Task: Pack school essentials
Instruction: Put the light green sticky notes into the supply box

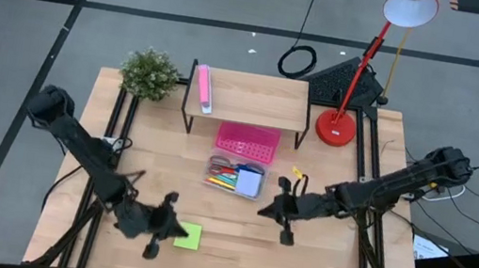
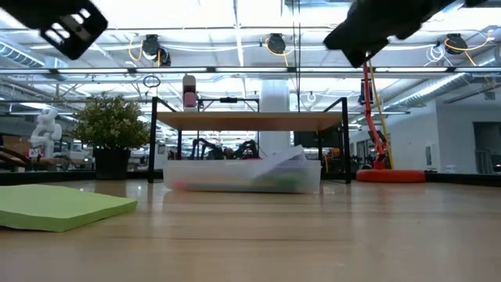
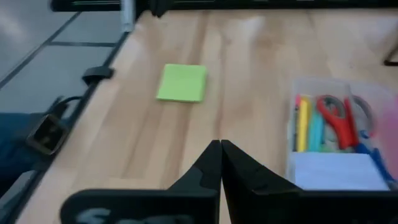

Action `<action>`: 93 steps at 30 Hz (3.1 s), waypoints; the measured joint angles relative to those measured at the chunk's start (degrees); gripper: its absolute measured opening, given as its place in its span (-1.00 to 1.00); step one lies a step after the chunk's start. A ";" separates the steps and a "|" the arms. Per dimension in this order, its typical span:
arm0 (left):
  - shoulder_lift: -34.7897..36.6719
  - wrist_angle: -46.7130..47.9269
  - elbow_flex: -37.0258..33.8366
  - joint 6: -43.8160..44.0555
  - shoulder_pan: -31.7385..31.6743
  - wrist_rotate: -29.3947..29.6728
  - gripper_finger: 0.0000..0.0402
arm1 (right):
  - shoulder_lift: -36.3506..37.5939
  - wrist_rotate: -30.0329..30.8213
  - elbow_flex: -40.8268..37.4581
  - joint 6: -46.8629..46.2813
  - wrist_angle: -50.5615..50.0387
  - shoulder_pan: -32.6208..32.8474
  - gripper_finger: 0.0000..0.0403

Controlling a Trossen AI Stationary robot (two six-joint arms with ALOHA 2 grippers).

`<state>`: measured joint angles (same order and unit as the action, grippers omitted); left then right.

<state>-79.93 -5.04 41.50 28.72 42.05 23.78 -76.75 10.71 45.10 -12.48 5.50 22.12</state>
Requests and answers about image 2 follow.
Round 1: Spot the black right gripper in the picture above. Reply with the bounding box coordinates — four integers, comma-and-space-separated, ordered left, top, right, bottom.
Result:
323, 0, 488, 69

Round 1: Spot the purple sticky note pad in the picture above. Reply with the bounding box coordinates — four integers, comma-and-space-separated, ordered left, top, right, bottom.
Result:
250, 144, 311, 185

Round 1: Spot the ceiling light bar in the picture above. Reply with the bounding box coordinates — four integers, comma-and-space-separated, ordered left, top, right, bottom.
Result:
453, 66, 501, 74
369, 66, 449, 74
214, 67, 290, 74
56, 67, 131, 74
135, 67, 208, 74

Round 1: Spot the white round column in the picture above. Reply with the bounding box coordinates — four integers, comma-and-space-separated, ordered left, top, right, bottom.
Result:
259, 79, 292, 160

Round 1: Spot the black monitor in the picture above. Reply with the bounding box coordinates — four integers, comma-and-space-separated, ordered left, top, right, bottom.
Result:
293, 127, 342, 149

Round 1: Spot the white humanoid robot figure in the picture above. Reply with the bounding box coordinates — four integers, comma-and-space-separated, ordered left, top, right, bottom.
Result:
29, 108, 63, 160

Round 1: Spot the potted green artificial plant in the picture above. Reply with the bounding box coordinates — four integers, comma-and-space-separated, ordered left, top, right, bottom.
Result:
69, 92, 153, 181

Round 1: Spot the red desk lamp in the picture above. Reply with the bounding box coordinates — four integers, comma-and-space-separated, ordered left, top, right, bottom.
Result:
355, 62, 427, 184

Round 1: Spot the clear pencil box pink lid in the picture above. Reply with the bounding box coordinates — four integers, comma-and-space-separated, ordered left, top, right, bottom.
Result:
162, 157, 323, 195

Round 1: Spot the green sticky note pad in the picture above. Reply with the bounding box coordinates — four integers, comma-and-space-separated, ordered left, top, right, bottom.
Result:
0, 183, 139, 233

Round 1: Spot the black ceiling cable reel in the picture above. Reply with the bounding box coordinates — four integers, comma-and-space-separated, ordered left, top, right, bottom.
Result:
264, 32, 288, 56
443, 33, 470, 56
140, 33, 172, 67

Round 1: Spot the silver ceiling duct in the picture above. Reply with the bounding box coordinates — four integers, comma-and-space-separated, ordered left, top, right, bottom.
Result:
385, 58, 501, 111

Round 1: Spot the yellow lamp cable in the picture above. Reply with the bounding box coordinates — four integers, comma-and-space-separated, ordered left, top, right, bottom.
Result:
367, 62, 395, 170

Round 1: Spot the wooden shelf riser black frame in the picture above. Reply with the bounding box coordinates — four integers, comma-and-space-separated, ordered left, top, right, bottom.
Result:
147, 96, 352, 185

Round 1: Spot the black aluminium table frame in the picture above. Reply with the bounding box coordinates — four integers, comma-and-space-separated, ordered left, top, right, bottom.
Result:
0, 168, 501, 187

